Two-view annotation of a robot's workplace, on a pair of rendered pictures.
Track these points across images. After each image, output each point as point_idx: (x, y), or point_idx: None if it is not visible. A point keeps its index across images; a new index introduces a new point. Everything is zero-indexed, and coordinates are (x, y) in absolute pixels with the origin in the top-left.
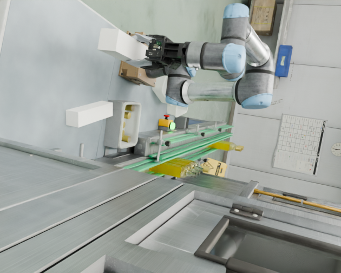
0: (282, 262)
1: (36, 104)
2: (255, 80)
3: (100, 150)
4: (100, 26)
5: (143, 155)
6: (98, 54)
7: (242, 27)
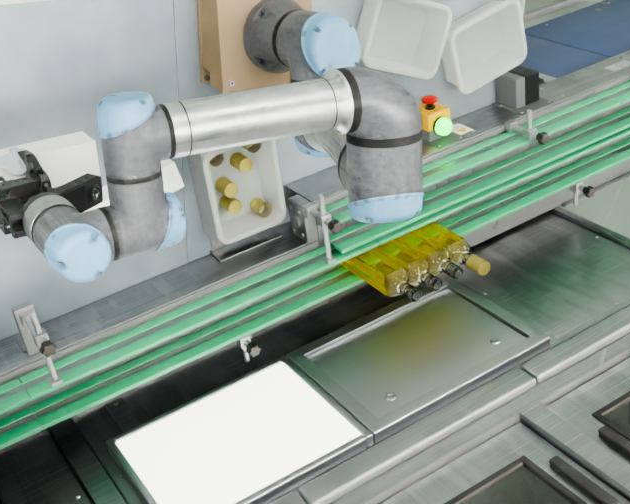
0: None
1: None
2: (352, 165)
3: (198, 243)
4: (100, 15)
5: (305, 241)
6: (114, 72)
7: (122, 157)
